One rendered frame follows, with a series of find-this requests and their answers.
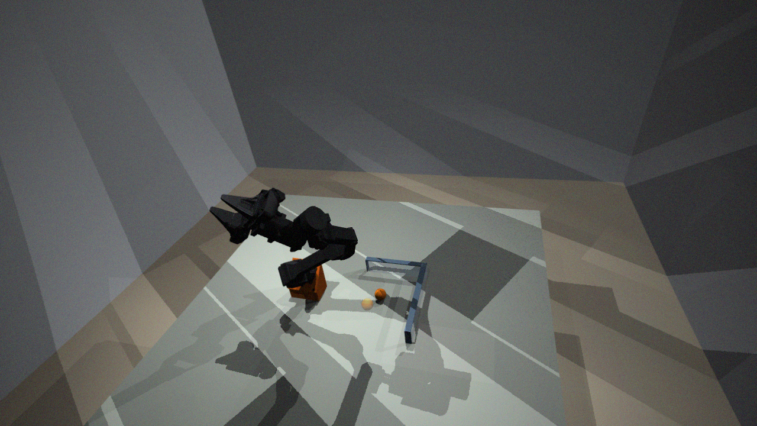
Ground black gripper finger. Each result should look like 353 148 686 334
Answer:
209 207 242 237
221 193 263 221

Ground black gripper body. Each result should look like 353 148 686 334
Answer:
229 189 289 244

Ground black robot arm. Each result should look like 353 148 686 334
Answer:
278 206 358 289

